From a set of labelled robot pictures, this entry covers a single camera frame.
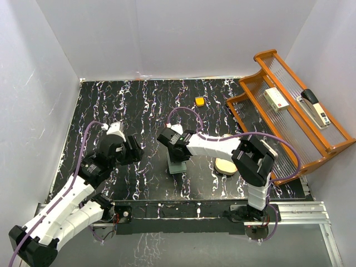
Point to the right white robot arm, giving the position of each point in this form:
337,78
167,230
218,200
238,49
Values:
253,159

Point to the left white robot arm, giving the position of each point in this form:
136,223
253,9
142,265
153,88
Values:
38,242

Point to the wooden tray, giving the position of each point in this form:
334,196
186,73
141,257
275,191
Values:
225,167

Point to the black beige stapler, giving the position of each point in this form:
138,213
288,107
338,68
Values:
311,105

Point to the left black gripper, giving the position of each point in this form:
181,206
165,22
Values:
134,154

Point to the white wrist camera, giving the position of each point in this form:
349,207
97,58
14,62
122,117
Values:
176,127
116,128

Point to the green card holder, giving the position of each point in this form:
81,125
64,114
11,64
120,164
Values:
175,168

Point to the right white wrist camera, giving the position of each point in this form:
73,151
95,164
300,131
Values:
176,127

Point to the wooden tiered shelf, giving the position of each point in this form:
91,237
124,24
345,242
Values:
315,145

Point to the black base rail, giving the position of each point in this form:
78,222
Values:
188,216

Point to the yellow small block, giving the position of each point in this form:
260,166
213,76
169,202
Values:
199,101

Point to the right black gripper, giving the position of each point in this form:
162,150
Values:
175,159

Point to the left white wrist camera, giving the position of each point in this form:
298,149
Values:
116,128

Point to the white staple box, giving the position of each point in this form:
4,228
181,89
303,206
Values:
275,99

